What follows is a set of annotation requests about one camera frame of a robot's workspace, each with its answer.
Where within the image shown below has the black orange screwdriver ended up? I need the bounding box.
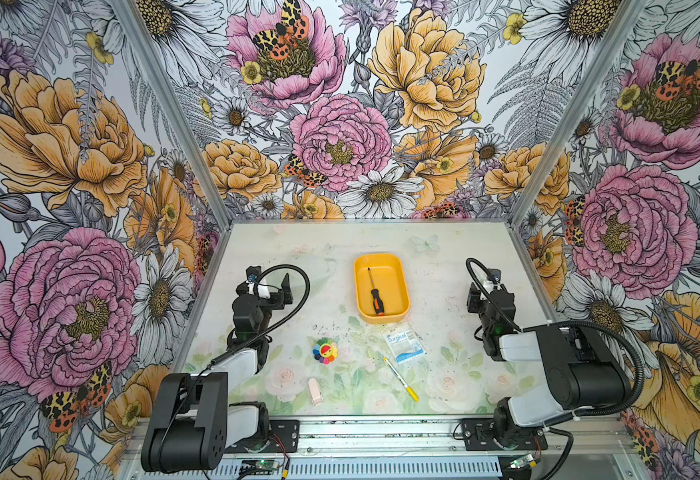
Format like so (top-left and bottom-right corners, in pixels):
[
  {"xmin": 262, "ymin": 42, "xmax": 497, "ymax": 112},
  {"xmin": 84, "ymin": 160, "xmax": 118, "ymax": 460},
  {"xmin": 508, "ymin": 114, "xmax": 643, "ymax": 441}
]
[{"xmin": 367, "ymin": 267, "xmax": 385, "ymax": 316}]

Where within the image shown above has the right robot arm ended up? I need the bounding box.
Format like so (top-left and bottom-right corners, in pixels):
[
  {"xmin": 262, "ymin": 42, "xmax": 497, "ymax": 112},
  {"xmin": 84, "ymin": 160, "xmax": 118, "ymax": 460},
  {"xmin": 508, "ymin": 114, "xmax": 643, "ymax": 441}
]
[{"xmin": 467, "ymin": 283, "xmax": 644, "ymax": 449}]

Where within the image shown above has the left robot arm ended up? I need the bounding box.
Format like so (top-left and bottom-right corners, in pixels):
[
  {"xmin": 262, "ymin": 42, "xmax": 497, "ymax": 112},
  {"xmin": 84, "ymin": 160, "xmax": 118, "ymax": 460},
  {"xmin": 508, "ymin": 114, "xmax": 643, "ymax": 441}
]
[{"xmin": 140, "ymin": 266, "xmax": 293, "ymax": 473}]

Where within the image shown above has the yellow plastic bin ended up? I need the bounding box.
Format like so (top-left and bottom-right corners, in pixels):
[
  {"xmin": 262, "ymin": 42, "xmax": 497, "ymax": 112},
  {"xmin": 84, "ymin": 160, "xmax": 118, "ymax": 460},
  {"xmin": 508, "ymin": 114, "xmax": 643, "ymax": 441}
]
[{"xmin": 353, "ymin": 253, "xmax": 411, "ymax": 325}]

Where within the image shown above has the colourful round fidget toy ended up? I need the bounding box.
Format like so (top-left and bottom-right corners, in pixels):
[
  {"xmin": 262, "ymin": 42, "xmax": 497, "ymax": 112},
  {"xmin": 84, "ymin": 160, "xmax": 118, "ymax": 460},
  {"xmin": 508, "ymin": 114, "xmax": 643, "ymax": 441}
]
[{"xmin": 312, "ymin": 338, "xmax": 339, "ymax": 365}]

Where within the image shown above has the blue white sachet packet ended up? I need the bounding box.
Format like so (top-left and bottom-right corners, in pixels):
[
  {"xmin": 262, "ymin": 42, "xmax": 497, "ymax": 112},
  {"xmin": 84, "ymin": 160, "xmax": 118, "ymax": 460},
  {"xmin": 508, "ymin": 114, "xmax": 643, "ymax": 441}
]
[{"xmin": 383, "ymin": 325, "xmax": 426, "ymax": 365}]

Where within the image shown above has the pink eraser block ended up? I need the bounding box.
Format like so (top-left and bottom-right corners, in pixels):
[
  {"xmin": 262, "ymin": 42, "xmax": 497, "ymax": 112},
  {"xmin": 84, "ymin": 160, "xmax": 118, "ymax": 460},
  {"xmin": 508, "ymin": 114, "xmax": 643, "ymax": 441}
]
[{"xmin": 308, "ymin": 378, "xmax": 324, "ymax": 406}]

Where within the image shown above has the green circuit board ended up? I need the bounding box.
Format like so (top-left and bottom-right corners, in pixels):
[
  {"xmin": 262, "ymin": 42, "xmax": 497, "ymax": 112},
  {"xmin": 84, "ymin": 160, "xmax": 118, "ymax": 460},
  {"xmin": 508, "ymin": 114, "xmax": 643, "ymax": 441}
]
[{"xmin": 238, "ymin": 459, "xmax": 285, "ymax": 479}]

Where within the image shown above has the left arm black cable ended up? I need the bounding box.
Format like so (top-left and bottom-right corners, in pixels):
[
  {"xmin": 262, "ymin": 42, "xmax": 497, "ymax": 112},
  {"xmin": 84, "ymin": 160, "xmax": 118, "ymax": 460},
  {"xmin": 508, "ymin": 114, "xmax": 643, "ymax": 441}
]
[{"xmin": 193, "ymin": 263, "xmax": 312, "ymax": 385}]

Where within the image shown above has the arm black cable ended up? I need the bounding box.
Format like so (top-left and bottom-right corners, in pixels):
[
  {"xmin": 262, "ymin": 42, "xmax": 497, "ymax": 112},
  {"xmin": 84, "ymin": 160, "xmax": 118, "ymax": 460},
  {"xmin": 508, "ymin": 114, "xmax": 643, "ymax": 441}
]
[
  {"xmin": 193, "ymin": 263, "xmax": 312, "ymax": 385},
  {"xmin": 465, "ymin": 257, "xmax": 646, "ymax": 418}
]

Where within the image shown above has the small yellow-handled screwdriver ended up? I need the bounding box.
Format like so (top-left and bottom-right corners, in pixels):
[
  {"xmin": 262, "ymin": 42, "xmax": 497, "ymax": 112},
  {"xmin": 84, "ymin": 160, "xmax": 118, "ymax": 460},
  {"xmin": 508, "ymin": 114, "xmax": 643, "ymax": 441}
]
[{"xmin": 383, "ymin": 357, "xmax": 419, "ymax": 403}]

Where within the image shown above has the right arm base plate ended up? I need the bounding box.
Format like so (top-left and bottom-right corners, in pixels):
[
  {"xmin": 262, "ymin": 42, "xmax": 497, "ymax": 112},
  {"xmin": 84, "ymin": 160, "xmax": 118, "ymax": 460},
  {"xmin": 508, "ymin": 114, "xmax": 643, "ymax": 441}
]
[{"xmin": 457, "ymin": 417, "xmax": 548, "ymax": 452}]

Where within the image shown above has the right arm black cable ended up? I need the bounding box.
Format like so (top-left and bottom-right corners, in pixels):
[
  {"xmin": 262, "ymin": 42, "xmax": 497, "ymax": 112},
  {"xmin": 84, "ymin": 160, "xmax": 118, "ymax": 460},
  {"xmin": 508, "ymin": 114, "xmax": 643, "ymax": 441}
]
[{"xmin": 465, "ymin": 257, "xmax": 646, "ymax": 418}]

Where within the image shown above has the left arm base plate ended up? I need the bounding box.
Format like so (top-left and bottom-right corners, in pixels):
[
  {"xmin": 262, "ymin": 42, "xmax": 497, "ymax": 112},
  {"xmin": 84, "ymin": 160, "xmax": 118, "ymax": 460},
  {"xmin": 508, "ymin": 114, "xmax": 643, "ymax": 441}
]
[{"xmin": 225, "ymin": 419, "xmax": 301, "ymax": 454}]

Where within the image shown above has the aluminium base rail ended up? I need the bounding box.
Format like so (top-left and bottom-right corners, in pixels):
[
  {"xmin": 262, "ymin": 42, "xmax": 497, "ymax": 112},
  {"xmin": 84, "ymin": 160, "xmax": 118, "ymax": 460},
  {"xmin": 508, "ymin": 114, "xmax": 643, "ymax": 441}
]
[{"xmin": 115, "ymin": 413, "xmax": 645, "ymax": 480}]

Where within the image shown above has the left aluminium frame post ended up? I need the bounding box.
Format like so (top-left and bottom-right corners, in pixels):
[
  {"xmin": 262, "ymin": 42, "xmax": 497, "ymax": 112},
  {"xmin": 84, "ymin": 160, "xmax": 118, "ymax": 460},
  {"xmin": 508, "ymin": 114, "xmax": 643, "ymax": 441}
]
[{"xmin": 113, "ymin": 1, "xmax": 232, "ymax": 233}]

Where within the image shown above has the aluminium frame post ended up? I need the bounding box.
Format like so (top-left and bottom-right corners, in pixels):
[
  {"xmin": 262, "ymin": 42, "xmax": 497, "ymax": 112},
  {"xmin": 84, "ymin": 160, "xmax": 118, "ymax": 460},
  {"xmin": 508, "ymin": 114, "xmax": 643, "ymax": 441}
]
[
  {"xmin": 509, "ymin": 0, "xmax": 647, "ymax": 228},
  {"xmin": 113, "ymin": 1, "xmax": 232, "ymax": 233}
]

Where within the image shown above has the right aluminium frame post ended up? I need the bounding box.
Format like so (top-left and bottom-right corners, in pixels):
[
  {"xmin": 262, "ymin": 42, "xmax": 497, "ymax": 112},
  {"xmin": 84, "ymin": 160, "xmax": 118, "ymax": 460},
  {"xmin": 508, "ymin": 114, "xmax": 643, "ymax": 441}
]
[{"xmin": 509, "ymin": 0, "xmax": 647, "ymax": 228}]

